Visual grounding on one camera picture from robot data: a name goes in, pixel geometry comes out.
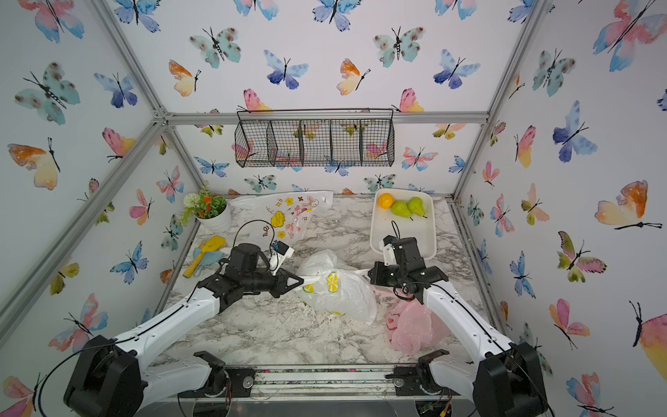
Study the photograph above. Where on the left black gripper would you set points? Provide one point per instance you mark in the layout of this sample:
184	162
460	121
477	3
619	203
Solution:
280	278

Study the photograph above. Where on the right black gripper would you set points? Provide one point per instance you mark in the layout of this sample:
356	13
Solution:
379	277

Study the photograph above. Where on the pink plastic bag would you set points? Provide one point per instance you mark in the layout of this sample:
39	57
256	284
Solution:
409	326

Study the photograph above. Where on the green pear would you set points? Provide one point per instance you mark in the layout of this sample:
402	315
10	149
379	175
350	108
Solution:
401	209
416	207

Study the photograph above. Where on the white printed plastic bag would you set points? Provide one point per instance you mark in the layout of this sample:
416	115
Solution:
288	213

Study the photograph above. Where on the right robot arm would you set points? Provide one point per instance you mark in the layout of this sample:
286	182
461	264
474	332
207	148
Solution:
503	378

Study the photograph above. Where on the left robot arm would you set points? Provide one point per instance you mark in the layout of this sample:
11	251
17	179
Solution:
112	376

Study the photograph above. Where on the white plastic tray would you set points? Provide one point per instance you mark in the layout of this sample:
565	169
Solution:
422	228

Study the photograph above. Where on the blue toy scoop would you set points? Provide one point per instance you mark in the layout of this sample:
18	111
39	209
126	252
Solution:
206	259

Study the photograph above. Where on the yellow toy shovel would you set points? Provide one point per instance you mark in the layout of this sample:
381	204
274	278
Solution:
208	250

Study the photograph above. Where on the potted flower plant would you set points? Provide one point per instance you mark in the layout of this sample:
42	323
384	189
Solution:
208	208

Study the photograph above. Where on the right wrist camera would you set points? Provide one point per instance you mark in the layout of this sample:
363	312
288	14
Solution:
388	243

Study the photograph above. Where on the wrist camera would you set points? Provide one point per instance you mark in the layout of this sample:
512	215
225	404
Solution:
280	252
388	243

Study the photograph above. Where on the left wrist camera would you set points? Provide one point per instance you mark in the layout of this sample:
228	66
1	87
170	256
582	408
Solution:
280	252

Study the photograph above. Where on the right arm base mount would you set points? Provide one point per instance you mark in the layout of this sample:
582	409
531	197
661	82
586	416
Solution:
435	373

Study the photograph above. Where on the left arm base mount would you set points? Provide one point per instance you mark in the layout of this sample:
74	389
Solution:
223	380

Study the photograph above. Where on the black wire basket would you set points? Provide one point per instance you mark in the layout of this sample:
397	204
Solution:
315	138

